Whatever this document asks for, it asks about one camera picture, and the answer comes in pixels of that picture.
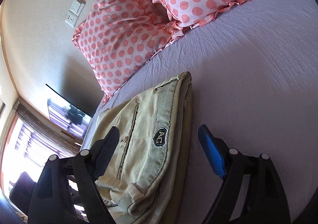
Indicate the black flat television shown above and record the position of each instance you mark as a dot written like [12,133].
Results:
[67,116]

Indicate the white wall socket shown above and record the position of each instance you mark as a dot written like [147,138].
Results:
[71,19]

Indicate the white wall switch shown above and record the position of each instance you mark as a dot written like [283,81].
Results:
[77,6]

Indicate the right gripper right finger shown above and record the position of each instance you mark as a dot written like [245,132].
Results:
[265,201]

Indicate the lavender bed sheet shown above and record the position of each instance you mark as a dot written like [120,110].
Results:
[254,84]

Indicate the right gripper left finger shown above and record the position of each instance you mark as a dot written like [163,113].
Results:
[64,182]

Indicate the brown window curtain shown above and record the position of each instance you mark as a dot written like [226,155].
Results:
[52,138]

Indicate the upper pink polka-dot pillow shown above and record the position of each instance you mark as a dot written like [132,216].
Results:
[119,36]

